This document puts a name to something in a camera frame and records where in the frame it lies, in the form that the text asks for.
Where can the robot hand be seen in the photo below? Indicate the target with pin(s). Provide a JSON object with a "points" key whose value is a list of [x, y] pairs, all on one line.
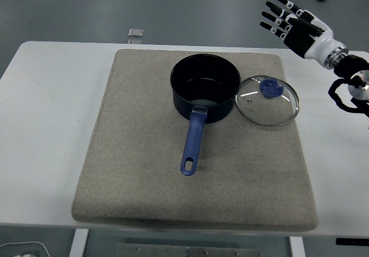
{"points": [[299, 39]]}

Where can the glass lid with blue knob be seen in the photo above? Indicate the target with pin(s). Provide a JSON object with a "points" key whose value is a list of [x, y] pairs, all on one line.
{"points": [[269, 88]]}

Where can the dark blue saucepan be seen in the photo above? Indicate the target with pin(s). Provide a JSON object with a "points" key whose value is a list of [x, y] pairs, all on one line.
{"points": [[191, 136]]}

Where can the silver square floor plate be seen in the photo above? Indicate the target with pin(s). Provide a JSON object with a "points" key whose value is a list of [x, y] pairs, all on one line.
{"points": [[135, 32], [135, 41]]}

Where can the beige fabric mat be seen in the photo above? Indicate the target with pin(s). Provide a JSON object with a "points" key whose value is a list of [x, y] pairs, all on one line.
{"points": [[144, 167]]}

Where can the white table leg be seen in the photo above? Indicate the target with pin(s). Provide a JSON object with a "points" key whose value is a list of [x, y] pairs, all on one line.
{"points": [[297, 247], [78, 244]]}

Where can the black bar under table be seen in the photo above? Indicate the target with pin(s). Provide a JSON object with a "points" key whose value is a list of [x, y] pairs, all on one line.
{"points": [[351, 241]]}

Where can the grey metal plate with screws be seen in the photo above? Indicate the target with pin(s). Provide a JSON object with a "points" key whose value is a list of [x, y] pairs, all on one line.
{"points": [[187, 251]]}

